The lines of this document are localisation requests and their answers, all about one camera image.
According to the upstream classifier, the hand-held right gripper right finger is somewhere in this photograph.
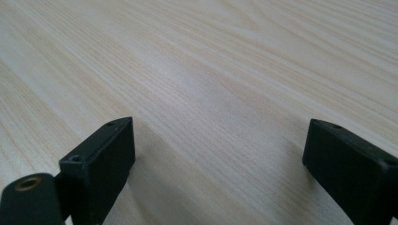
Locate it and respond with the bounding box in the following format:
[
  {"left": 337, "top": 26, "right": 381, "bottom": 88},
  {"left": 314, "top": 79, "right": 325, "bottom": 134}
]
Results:
[{"left": 301, "top": 117, "right": 398, "bottom": 225}]

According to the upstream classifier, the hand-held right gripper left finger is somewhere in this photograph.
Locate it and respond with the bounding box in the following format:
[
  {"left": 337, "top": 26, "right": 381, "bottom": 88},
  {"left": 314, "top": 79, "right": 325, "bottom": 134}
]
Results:
[{"left": 58, "top": 116, "right": 136, "bottom": 225}]

